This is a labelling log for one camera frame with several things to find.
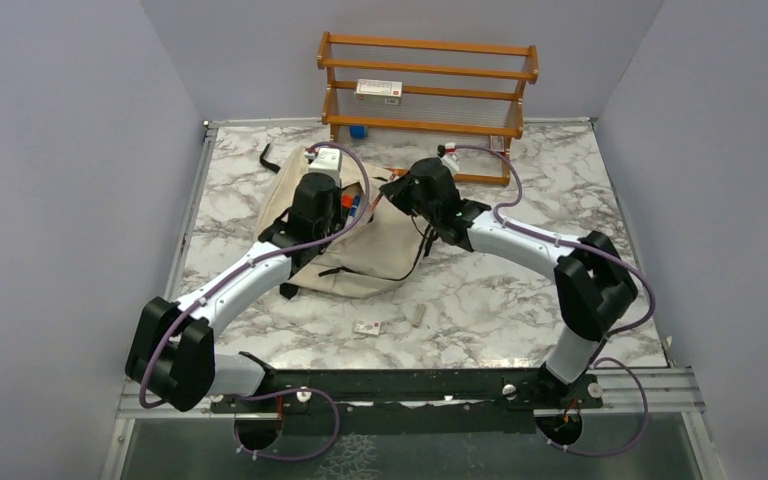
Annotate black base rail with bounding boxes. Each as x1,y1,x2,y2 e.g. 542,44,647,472
210,368,603,436

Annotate small white eraser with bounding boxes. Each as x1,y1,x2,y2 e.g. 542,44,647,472
353,320,382,336

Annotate small red box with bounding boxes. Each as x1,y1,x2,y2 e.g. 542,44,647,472
488,135,506,153

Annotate red pen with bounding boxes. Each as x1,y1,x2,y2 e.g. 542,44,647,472
368,172,398,222

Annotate orange wooden shelf rack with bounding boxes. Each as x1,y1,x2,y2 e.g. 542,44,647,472
316,32,540,156

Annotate blue whiteboard marker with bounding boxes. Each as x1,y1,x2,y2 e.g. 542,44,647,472
347,195,363,221

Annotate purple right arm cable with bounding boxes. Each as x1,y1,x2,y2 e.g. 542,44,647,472
453,144,657,460

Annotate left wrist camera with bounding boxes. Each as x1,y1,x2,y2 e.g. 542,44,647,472
305,147,342,179

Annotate small blue object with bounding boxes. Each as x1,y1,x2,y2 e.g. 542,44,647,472
349,125,368,139

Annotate beige canvas backpack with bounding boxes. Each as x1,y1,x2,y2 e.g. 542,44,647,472
279,158,431,299

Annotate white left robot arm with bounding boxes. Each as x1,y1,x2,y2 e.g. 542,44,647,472
126,172,343,412

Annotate orange highlighter marker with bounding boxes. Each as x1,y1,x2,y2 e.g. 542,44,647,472
341,195,355,210

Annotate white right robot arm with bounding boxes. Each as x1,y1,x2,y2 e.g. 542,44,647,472
380,157,638,407

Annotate white and grey box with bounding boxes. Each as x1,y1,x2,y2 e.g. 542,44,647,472
354,79,403,106

